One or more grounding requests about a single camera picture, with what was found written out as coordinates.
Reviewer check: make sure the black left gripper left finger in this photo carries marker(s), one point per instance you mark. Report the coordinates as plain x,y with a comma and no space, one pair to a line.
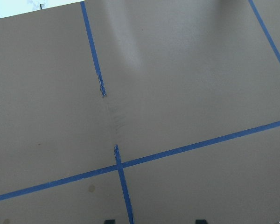
110,221

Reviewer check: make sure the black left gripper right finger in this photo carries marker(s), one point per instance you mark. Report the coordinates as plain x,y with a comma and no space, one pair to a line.
201,221

